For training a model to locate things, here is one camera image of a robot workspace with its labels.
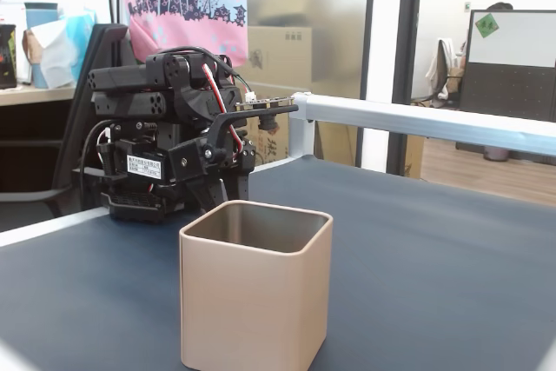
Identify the wide black partition post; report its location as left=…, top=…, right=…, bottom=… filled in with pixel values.
left=387, top=0, right=426, bottom=177

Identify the wooden desk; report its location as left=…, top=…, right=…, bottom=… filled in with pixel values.
left=0, top=83, right=78, bottom=108

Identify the purple waste bin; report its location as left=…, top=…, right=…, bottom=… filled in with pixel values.
left=483, top=143, right=510, bottom=162

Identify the black colourful box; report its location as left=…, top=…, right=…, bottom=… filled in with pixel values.
left=0, top=23, right=18, bottom=89

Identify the black camera cable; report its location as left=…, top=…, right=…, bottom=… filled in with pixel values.
left=190, top=47, right=257, bottom=105

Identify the camera board with black mount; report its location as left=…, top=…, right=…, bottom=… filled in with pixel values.
left=207, top=95, right=301, bottom=159

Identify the thin black partition post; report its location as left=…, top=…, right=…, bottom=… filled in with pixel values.
left=358, top=0, right=378, bottom=168

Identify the blue tissue pack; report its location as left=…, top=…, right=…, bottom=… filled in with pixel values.
left=23, top=1, right=97, bottom=90

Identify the large printed cardboard box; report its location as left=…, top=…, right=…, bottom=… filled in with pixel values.
left=246, top=25, right=314, bottom=85

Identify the black office chair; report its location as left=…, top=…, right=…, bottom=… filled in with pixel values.
left=0, top=22, right=136, bottom=221

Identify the white hanging jacket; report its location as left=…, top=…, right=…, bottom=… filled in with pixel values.
left=424, top=38, right=462, bottom=108

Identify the red white gripper servo cable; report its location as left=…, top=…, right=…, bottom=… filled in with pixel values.
left=202, top=63, right=245, bottom=156

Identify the beige square metal container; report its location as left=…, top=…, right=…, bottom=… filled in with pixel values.
left=178, top=200, right=334, bottom=371

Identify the dark grey table mat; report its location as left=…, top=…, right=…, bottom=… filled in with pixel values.
left=0, top=157, right=556, bottom=371

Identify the silver aluminium frame post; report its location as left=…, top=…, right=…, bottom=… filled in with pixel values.
left=288, top=117, right=314, bottom=160

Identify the cardboard box with characters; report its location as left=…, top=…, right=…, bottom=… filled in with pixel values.
left=254, top=113, right=292, bottom=169

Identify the green paper note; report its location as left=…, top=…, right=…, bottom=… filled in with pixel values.
left=473, top=13, right=501, bottom=39

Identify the black base power cable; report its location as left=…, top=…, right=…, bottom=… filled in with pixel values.
left=80, top=120, right=115, bottom=212

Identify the silver aluminium frame rail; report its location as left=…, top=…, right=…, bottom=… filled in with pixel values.
left=289, top=91, right=556, bottom=159

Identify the office partition with whiteboard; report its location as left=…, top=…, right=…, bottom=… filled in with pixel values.
left=459, top=9, right=556, bottom=123

